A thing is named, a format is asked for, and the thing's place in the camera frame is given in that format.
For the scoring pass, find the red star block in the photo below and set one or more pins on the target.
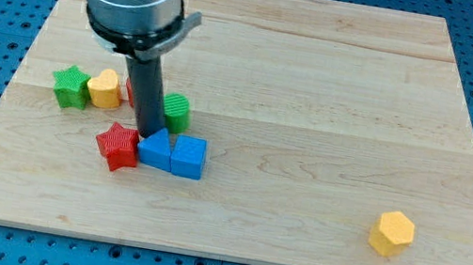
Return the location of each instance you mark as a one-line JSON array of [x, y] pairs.
[[118, 146]]

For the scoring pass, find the blue triangle block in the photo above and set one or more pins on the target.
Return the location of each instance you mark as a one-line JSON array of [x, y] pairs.
[[155, 150]]

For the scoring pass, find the green star block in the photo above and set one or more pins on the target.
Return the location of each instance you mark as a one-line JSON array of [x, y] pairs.
[[70, 88]]

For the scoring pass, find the blue cube block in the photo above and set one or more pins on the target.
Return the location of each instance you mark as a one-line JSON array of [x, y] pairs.
[[188, 157]]

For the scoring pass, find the wooden board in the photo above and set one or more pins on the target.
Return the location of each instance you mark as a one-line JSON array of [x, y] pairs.
[[319, 116]]

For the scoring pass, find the green cylinder block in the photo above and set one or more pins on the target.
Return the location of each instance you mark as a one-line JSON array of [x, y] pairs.
[[177, 113]]

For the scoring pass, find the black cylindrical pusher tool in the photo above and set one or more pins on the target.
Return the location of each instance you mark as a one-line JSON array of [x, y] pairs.
[[148, 96]]

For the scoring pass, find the red block behind pusher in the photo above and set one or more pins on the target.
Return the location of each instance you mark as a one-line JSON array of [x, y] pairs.
[[130, 93]]

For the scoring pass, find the yellow heart block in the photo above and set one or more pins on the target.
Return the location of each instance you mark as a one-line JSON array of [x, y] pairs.
[[104, 89]]

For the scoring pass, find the yellow hexagon block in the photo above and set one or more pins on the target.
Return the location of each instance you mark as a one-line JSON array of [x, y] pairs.
[[391, 234]]

